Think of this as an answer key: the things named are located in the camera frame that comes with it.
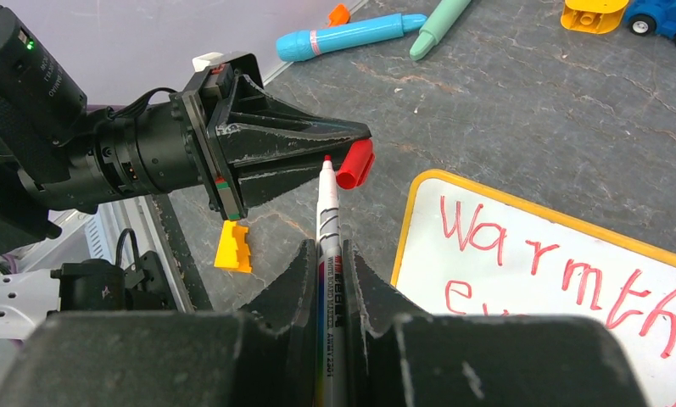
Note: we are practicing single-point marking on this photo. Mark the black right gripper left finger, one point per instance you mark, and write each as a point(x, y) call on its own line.
point(262, 354)

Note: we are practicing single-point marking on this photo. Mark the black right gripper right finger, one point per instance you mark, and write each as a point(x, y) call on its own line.
point(400, 355)

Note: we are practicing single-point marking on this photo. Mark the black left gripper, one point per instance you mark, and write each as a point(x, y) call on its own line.
point(222, 132)

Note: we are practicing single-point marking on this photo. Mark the red capped marker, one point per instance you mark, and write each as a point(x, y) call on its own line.
point(331, 374)

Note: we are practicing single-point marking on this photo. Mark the red marker cap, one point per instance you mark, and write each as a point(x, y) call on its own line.
point(357, 165)

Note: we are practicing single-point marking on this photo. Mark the yellow framed whiteboard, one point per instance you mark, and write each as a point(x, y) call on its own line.
point(469, 249)

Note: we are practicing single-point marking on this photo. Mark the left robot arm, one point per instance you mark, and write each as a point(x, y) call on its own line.
point(45, 167)

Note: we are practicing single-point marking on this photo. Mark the blue toy crayon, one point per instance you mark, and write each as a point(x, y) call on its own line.
point(303, 45)

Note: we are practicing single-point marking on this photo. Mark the orange wedge toy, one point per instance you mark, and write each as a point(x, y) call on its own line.
point(233, 252)

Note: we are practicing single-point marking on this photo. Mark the orange small toy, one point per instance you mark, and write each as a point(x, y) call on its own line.
point(340, 15)

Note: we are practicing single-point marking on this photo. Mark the mint green toy crayon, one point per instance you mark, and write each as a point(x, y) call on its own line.
point(443, 17)

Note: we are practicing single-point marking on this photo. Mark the blue toy car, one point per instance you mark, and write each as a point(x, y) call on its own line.
point(647, 17)

